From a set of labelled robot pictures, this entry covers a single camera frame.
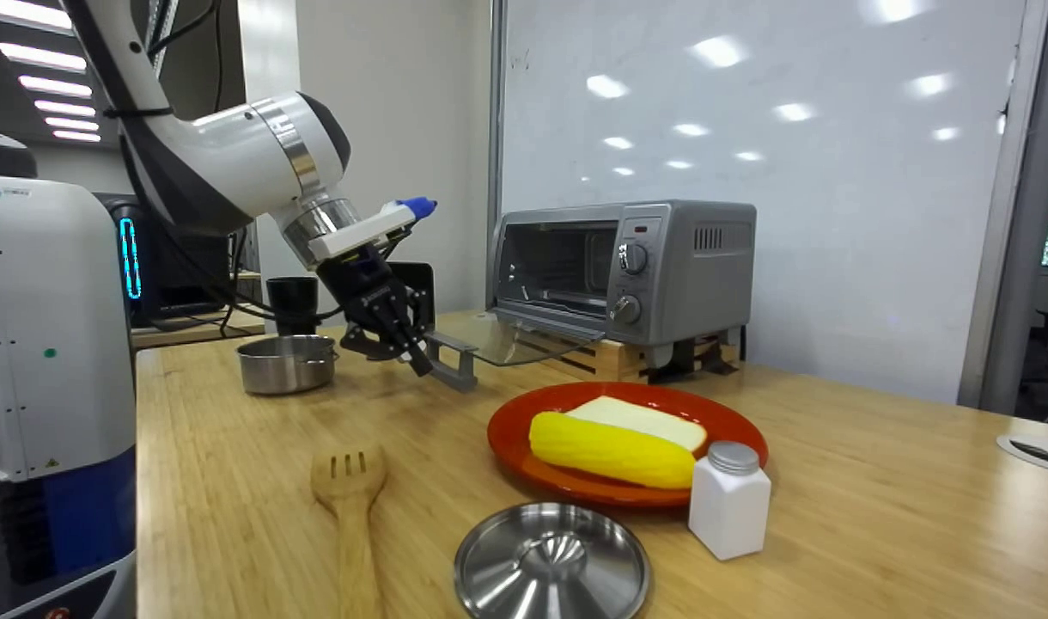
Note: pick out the red plate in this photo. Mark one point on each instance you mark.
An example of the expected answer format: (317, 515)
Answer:
(511, 441)

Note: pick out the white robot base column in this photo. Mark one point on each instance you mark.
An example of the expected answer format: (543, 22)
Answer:
(68, 406)

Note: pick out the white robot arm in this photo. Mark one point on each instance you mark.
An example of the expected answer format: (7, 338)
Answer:
(280, 161)

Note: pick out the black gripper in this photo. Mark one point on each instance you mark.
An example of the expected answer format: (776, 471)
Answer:
(358, 287)

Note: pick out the silver pot lid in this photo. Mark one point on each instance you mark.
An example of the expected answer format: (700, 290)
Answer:
(550, 562)

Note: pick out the silver steel pot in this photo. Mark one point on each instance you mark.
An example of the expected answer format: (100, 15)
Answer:
(287, 367)

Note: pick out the silver toaster oven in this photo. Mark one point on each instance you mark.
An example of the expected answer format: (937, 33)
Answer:
(643, 272)

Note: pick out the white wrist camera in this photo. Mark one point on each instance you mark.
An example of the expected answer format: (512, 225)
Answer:
(346, 232)

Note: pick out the black plastic cup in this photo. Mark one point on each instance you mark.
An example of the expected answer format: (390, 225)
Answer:
(293, 303)

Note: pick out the white butter block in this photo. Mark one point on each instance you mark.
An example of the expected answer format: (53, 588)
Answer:
(643, 420)

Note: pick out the white salt shaker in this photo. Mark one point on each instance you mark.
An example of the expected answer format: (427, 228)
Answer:
(731, 500)

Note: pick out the wooden slotted spatula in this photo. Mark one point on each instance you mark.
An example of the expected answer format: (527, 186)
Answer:
(350, 484)

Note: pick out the black metal bookend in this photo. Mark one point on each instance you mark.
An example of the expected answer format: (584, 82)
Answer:
(410, 298)

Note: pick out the yellow toy corn cob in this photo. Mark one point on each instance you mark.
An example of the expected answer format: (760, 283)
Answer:
(611, 451)

